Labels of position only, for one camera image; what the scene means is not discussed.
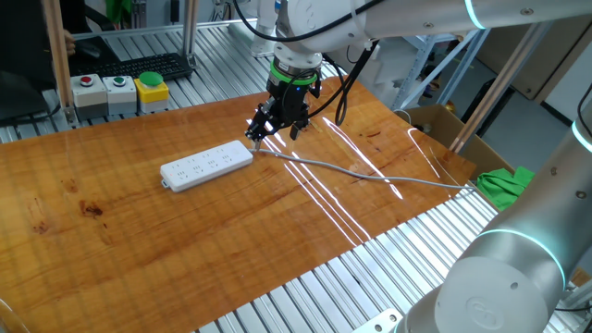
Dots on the wood grain table mat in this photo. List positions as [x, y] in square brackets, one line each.
[185, 240]

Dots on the hanging green fabric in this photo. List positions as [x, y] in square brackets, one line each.
[118, 11]

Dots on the aluminium frame crossbar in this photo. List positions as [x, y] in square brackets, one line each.
[139, 30]

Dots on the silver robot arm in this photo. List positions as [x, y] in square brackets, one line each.
[509, 277]

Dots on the grey metal shelf rack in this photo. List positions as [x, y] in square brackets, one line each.
[464, 65]

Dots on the white foam blocks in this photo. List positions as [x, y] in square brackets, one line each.
[388, 60]

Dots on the person in black clothing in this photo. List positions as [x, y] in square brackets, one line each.
[23, 41]

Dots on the small green button control box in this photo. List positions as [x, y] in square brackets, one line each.
[119, 97]

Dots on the yellow box green mushroom button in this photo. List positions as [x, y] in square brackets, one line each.
[151, 92]

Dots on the black computer mouse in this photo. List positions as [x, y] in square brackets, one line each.
[91, 51]

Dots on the red button control box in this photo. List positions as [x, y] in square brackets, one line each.
[88, 99]

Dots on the person's bare hand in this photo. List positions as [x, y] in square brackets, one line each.
[69, 42]

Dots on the white power strip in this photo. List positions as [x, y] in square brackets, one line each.
[203, 166]

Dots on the green cloth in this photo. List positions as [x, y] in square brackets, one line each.
[501, 187]

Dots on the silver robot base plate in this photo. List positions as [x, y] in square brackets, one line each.
[379, 324]

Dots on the aluminium frame post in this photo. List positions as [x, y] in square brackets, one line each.
[57, 55]
[189, 28]
[499, 88]

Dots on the black keyboard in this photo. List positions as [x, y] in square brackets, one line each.
[139, 67]

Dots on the cardboard box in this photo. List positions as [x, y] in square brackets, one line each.
[435, 122]

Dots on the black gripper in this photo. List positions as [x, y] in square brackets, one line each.
[289, 99]

